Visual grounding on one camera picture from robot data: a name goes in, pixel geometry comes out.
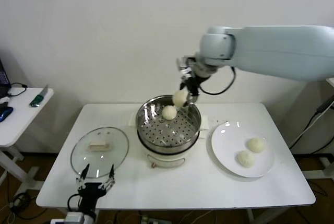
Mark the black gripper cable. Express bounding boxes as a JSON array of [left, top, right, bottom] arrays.
[[67, 194, 81, 213], [199, 66, 237, 96]]

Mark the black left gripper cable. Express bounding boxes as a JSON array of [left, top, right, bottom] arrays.
[[67, 194, 81, 213]]

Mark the white steamed baozi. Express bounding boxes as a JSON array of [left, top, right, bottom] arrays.
[[236, 150, 256, 168], [162, 105, 177, 121], [173, 90, 188, 107], [247, 137, 267, 154]]

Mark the stainless steel steamer basket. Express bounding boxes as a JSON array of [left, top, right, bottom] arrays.
[[136, 95, 202, 154]]

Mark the white work table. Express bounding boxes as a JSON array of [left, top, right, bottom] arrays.
[[35, 103, 317, 224]]

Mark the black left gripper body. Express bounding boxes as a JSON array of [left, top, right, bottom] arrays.
[[77, 182, 108, 211]]

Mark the large white plate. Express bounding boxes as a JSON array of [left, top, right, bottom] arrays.
[[210, 121, 276, 179]]

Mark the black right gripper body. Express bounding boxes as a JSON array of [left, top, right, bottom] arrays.
[[183, 69, 211, 96]]

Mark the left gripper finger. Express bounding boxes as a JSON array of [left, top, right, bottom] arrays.
[[100, 164, 116, 191], [76, 164, 90, 190]]

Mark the white electric cooking pot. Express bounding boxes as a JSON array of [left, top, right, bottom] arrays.
[[127, 112, 209, 169]]

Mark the white side table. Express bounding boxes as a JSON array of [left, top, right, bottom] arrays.
[[0, 87, 55, 191]]

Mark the long white cable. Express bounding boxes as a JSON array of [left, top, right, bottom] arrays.
[[288, 111, 320, 149]]

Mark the black looped cable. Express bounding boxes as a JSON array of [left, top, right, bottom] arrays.
[[7, 82, 29, 98]]

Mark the floor cable bundle with plug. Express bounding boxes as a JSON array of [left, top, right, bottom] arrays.
[[7, 192, 49, 221]]

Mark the white table foot bar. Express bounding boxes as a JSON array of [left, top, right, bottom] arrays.
[[302, 156, 334, 180]]

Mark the round glass pot lid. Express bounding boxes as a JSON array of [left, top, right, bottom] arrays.
[[70, 127, 130, 179]]

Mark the blue computer mouse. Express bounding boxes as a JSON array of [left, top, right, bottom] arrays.
[[0, 106, 14, 123]]

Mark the long black floor cable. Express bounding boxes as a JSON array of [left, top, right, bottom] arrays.
[[288, 109, 334, 155]]

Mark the dark laptop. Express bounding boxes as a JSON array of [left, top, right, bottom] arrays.
[[0, 56, 13, 99]]

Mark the grey floor power strip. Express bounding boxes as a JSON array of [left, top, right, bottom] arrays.
[[140, 215, 168, 224]]

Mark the green handled knife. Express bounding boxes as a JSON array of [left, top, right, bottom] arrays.
[[29, 85, 50, 108]]

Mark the black power adapter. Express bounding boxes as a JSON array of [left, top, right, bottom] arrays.
[[316, 95, 334, 114]]

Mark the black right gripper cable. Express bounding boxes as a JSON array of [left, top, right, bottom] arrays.
[[199, 66, 237, 96]]

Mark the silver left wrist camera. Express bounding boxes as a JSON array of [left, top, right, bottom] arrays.
[[65, 212, 86, 224]]

